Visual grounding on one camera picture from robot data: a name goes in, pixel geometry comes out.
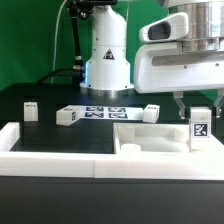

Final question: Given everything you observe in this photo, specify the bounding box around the white cable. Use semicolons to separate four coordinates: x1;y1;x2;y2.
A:
50;0;69;84

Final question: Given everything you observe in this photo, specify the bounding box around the white U-shaped fence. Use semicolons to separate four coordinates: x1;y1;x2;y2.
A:
0;122;224;180

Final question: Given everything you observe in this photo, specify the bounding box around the black cable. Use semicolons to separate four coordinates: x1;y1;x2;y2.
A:
35;8;86;84

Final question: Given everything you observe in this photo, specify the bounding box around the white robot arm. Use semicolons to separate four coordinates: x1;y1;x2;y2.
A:
77;0;224;118

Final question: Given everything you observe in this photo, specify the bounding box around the white square tabletop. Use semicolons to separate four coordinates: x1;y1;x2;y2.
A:
112;122;224;154

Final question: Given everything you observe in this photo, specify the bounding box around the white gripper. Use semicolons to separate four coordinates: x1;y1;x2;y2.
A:
134;42;224;119

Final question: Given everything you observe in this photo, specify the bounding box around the printed marker sheet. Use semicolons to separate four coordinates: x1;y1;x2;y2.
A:
63;104;149;122

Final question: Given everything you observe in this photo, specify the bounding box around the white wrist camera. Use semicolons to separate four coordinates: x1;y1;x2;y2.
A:
139;12;189;43

